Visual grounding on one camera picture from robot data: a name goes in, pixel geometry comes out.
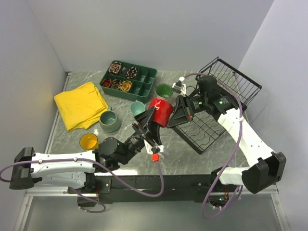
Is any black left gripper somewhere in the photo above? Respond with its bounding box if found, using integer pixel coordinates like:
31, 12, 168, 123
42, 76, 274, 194
118, 106, 163, 166

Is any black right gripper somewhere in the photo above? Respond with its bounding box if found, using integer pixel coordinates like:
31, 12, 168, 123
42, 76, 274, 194
166, 94, 207, 128

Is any red enamel mug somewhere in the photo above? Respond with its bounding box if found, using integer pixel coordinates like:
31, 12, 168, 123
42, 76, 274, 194
148, 98, 173, 128

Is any mint green teacup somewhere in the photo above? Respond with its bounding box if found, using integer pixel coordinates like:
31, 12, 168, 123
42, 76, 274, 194
130, 101, 146, 116

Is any cream floral mug green inside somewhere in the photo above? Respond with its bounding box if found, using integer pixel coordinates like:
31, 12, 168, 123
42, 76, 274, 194
155, 83, 173, 99

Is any teal glazed stoneware mug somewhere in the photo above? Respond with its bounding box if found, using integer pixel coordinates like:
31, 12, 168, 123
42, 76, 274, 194
99, 108, 121, 132

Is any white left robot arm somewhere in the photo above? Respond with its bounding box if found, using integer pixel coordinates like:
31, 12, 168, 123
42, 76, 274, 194
9, 107, 161, 193

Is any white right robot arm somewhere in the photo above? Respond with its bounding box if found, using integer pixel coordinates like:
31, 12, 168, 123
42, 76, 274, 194
167, 74, 286, 194

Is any green divided organizer tray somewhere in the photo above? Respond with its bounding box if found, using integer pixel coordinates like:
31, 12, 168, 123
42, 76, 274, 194
100, 60, 157, 103

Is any yellow gold rolled tie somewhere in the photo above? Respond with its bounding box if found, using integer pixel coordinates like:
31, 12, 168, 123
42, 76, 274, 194
120, 80, 132, 92

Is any brown speckled rolled tie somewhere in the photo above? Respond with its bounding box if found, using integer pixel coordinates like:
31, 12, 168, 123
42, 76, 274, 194
111, 79, 122, 90

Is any black white rolled tie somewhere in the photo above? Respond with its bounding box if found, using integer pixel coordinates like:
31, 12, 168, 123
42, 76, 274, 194
126, 66, 138, 79

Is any orange black rolled tie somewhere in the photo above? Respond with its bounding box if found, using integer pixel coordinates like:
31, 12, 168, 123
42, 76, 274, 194
102, 78, 112, 88

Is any yellow cup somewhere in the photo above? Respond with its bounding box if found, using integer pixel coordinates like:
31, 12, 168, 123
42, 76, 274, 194
79, 133, 99, 151

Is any yellow folded cloth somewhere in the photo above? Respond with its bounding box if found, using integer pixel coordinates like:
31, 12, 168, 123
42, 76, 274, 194
54, 82, 108, 131

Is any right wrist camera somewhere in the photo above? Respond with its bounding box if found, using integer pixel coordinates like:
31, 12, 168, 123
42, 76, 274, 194
172, 77, 186, 95

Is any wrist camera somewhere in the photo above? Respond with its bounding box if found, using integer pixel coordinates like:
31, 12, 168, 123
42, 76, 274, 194
172, 77, 186, 95
144, 141, 166, 162

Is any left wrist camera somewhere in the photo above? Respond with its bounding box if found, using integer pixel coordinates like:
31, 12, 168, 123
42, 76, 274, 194
144, 141, 166, 162

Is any black wire dish rack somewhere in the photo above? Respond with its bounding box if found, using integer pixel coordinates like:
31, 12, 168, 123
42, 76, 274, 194
171, 57, 262, 154

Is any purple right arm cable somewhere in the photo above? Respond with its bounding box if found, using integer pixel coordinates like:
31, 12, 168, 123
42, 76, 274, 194
184, 73, 244, 219

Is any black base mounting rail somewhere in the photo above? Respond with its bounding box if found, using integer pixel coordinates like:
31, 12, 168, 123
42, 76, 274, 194
78, 174, 236, 204

